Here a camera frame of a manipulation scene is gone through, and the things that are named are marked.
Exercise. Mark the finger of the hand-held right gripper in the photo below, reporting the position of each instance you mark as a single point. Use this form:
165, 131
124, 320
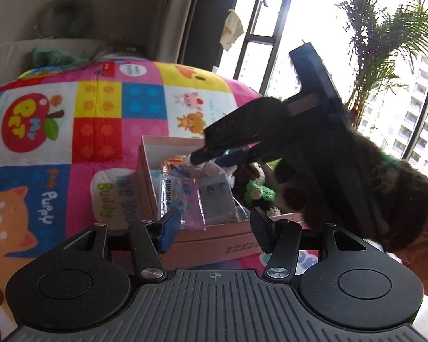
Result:
242, 121
232, 158

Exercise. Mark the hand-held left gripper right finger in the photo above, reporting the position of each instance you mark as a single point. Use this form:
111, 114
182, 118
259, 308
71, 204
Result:
262, 231

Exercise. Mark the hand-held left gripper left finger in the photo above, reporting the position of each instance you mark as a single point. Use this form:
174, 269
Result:
168, 228

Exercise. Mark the brown crochet piece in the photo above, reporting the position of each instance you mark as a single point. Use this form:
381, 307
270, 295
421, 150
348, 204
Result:
249, 176

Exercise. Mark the white blue printed packet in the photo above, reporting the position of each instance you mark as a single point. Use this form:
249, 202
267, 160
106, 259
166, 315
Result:
169, 199

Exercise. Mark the clear zipper bag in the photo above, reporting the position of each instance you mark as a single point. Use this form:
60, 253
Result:
192, 206

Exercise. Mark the pink cardboard box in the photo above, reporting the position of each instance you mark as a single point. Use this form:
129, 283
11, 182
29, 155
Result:
203, 244

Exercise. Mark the green black crochet doll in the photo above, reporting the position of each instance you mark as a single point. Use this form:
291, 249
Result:
260, 192

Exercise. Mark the orange yellow snack packet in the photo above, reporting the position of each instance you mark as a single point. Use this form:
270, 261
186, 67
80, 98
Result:
171, 166

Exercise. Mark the person's right forearm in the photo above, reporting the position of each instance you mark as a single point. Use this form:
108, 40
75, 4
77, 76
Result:
360, 192

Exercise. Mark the person's right hand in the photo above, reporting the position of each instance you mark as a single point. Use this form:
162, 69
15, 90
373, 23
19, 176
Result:
295, 199

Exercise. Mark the green palm plant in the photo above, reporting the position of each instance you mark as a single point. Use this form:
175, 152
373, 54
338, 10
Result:
381, 46

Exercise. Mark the hanging beige cloth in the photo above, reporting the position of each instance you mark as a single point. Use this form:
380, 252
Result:
232, 28

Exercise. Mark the beige curtain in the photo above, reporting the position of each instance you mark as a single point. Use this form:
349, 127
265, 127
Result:
178, 14

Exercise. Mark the colourful cartoon play mat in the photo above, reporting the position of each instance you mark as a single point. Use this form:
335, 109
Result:
39, 142

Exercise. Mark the peach clothing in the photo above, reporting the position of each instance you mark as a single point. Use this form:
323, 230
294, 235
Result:
422, 256

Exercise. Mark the teal cloth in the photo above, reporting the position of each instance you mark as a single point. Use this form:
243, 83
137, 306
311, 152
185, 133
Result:
55, 57

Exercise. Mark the grey round plush cushion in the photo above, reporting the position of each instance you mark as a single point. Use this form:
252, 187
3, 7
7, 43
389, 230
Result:
66, 16

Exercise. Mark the black window frame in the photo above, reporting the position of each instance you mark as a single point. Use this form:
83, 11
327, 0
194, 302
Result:
271, 39

